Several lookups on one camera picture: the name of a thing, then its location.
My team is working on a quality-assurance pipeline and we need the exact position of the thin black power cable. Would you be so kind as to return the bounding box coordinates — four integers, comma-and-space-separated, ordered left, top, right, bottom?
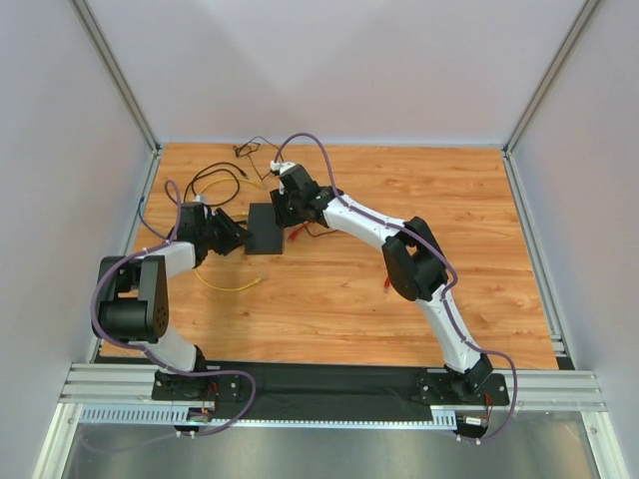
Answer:
233, 137, 335, 240

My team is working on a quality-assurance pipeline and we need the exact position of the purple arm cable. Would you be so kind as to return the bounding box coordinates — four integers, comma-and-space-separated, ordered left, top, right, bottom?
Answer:
89, 179, 257, 440
276, 132, 520, 446

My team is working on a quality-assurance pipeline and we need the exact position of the yellow loose ethernet cable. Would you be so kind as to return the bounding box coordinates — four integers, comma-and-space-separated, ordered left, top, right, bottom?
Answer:
194, 268, 270, 291

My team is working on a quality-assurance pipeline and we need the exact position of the aluminium left frame post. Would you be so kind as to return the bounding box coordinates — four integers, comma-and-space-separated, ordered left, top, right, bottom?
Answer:
69, 0, 161, 153

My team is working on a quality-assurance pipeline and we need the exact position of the black TP-Link network switch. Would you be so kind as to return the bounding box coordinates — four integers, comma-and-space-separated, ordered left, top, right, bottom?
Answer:
245, 203, 284, 255

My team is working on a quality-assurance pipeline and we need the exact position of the thick black ethernet cable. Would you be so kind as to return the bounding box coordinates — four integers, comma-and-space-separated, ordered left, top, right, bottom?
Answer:
184, 167, 250, 206

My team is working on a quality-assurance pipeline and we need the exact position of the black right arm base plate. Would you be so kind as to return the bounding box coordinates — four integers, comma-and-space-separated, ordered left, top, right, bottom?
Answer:
416, 369, 510, 406

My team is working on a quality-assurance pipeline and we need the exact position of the grey slotted cable duct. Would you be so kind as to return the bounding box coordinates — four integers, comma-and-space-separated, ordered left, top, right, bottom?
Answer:
80, 404, 457, 430

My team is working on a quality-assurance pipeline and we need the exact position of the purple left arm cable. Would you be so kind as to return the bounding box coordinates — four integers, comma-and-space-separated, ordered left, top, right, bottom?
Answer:
89, 179, 257, 440

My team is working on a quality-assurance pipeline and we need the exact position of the aluminium frame post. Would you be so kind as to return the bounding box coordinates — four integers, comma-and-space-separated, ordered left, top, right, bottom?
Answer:
69, 0, 161, 153
503, 0, 605, 156

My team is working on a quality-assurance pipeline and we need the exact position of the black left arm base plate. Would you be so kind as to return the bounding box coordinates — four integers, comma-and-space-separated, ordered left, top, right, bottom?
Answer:
151, 370, 252, 402

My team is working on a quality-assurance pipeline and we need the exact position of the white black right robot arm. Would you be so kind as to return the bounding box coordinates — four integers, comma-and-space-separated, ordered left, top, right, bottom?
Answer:
270, 161, 492, 392

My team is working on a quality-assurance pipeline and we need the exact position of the aluminium right frame post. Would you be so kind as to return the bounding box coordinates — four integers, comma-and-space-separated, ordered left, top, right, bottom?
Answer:
503, 0, 605, 156

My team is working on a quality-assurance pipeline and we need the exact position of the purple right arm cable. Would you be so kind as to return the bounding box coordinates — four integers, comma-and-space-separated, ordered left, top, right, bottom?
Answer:
276, 132, 520, 446

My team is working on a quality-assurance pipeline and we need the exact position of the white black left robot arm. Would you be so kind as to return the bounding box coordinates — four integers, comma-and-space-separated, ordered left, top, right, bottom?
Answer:
90, 202, 252, 377

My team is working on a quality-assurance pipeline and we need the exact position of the black cloth strip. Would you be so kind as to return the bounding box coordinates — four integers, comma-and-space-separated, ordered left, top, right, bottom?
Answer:
94, 356, 435, 420

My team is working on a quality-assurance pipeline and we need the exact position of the aluminium front frame rail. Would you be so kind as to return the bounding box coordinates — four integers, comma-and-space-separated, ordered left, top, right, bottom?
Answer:
60, 363, 605, 411

